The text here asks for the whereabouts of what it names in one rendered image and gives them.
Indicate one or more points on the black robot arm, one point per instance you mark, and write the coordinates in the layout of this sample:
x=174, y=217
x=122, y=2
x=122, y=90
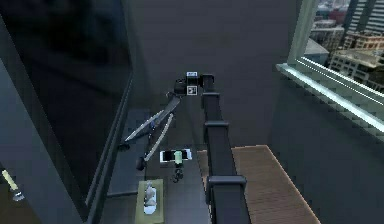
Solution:
x=220, y=150

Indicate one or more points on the dark grey television stand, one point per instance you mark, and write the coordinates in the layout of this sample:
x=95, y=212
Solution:
x=186, y=196

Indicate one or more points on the white mobile phone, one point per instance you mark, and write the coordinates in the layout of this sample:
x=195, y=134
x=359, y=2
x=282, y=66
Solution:
x=166, y=156

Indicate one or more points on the pale yellow stick grey base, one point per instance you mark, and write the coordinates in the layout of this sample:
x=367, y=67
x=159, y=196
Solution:
x=9, y=180

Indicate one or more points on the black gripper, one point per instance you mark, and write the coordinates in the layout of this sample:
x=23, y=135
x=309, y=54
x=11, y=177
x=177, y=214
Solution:
x=180, y=87

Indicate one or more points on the green tissue box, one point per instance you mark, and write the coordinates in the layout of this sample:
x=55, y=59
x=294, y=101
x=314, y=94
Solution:
x=150, y=201

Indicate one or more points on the pale framed window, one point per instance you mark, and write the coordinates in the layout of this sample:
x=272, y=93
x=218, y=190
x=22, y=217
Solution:
x=346, y=50

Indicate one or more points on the large black television set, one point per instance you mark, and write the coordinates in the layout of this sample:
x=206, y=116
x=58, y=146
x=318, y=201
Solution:
x=73, y=83

